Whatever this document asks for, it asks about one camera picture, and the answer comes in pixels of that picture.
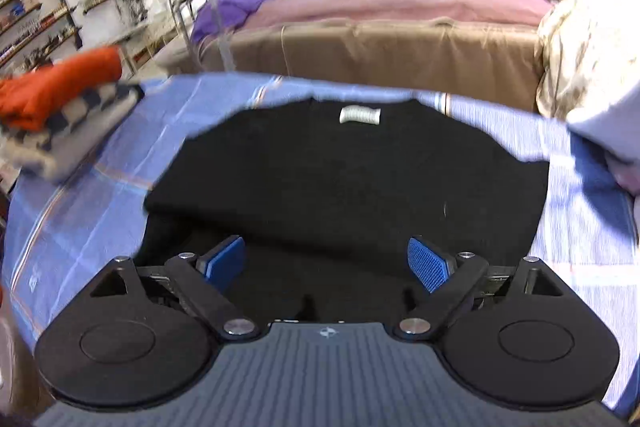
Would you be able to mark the beige floral pillow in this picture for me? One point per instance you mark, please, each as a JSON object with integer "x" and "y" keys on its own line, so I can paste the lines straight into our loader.
{"x": 590, "y": 53}

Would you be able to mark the purple cloth on bed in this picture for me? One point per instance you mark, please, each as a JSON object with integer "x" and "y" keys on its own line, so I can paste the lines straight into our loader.
{"x": 233, "y": 14}

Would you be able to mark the orange folded sweater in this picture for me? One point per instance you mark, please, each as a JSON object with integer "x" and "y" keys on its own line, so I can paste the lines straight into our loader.
{"x": 29, "y": 100}

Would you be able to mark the pink bedspread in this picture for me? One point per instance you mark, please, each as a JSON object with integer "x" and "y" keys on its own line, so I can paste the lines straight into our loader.
{"x": 505, "y": 12}

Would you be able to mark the blue plaid cloth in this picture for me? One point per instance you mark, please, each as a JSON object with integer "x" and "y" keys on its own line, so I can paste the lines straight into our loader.
{"x": 59, "y": 236}

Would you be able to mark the black knit sweater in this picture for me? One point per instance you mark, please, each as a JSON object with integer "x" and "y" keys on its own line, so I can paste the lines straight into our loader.
{"x": 327, "y": 207}

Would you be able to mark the checkered folded garment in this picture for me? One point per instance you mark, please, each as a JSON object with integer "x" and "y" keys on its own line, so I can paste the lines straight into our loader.
{"x": 71, "y": 133}

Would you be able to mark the grey white garment pile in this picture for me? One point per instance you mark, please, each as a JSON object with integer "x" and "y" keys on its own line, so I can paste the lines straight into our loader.
{"x": 616, "y": 129}

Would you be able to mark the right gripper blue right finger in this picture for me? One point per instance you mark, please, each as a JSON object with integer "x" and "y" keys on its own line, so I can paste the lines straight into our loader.
{"x": 450, "y": 282}

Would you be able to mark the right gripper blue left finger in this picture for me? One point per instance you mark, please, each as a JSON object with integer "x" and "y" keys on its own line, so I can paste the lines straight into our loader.
{"x": 199, "y": 282}

